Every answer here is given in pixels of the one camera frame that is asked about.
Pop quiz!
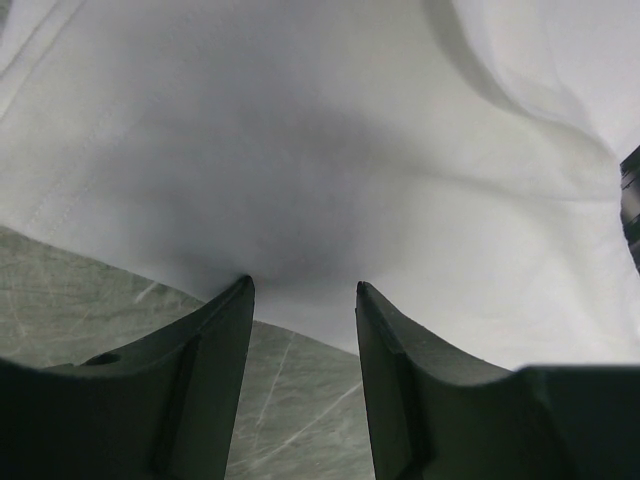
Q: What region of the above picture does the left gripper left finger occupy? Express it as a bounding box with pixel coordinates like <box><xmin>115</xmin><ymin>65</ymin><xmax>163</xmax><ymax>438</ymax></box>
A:
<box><xmin>1</xmin><ymin>277</ymin><xmax>255</xmax><ymax>479</ymax></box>

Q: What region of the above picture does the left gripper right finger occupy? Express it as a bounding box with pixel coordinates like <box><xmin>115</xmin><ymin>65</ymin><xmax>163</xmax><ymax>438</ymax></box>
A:
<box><xmin>355</xmin><ymin>282</ymin><xmax>639</xmax><ymax>479</ymax></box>

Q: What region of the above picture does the white printed t shirt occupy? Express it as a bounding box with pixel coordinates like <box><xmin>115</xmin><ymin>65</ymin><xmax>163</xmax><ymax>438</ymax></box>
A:
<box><xmin>1</xmin><ymin>1</ymin><xmax>639</xmax><ymax>368</ymax></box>

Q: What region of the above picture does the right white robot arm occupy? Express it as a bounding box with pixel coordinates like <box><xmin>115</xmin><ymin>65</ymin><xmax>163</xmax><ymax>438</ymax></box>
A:
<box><xmin>621</xmin><ymin>147</ymin><xmax>640</xmax><ymax>269</ymax></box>

